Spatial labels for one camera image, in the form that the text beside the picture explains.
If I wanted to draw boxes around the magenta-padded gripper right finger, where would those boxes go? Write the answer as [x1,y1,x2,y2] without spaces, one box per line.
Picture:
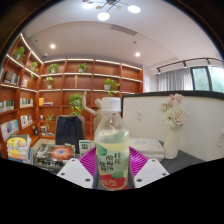
[128,147,170,190]

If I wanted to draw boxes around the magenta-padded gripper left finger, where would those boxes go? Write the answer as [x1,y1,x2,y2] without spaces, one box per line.
[56,147,98,190]

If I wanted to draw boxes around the clear bottle with yellow drink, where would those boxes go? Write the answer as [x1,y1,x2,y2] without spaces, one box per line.
[93,96,131,192]

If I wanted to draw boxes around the stack of dark books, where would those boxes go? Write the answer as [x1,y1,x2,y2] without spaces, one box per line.
[33,143,76,173]

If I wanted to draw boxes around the white ceramic vase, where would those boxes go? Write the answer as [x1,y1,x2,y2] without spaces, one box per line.
[163,128,181,160]

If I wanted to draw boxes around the dark office chair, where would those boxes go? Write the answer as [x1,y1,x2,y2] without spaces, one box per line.
[54,114,87,154]

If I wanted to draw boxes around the tan chair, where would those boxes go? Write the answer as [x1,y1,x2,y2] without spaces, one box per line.
[92,114,101,134]

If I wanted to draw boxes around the stack of colourful books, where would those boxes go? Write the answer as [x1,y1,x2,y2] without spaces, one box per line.
[6,133,33,163]

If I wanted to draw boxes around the pink and white flowers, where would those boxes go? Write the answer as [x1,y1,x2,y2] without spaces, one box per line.
[158,93,188,130]

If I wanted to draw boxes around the brown wooden shelf unit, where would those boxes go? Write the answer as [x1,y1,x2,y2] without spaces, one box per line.
[0,32,144,159]

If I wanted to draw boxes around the grey curtain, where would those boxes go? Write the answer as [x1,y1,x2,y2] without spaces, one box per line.
[157,68,194,93]

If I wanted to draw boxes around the window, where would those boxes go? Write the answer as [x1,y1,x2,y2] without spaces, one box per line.
[190,65,224,94]

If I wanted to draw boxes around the ceiling air vent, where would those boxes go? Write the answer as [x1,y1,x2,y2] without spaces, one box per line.
[109,23,138,36]

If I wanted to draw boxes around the branched ceiling lamp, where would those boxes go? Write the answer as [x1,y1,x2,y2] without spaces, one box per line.
[82,0,142,22]

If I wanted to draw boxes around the white wall outlet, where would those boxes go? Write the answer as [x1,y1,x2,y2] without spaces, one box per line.
[216,130,224,148]

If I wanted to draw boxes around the black ceiling track rail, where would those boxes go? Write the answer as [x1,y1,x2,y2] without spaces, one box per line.
[155,57,224,75]

